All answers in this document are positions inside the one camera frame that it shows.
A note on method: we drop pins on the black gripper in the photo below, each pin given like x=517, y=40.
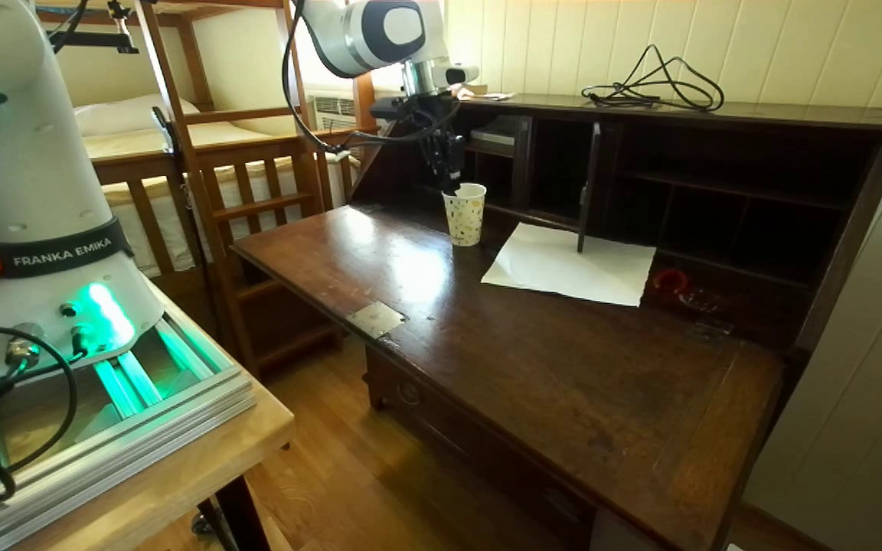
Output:
x=415, y=110

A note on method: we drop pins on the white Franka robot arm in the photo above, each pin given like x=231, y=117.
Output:
x=14, y=155

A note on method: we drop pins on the white dotted paper cup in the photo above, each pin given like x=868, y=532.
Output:
x=467, y=219

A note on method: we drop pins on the small clutter on desk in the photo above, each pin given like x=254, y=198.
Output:
x=481, y=92

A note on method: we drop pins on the white paper sheet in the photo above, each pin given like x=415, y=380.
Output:
x=568, y=266

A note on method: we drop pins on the small card on desk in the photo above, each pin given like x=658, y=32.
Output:
x=374, y=321

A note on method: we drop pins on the dark wooden secretary desk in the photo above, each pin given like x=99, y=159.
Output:
x=565, y=388

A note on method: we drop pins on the red object in cubby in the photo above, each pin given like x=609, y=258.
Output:
x=682, y=291

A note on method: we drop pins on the white bed mattress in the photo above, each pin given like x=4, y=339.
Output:
x=124, y=128

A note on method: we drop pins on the light wooden robot table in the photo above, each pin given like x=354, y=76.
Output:
x=205, y=470

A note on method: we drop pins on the white wall radiator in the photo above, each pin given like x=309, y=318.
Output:
x=332, y=108

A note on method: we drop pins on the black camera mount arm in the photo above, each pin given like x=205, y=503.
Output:
x=93, y=39

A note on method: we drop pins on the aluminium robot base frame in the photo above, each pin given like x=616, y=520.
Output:
x=146, y=388

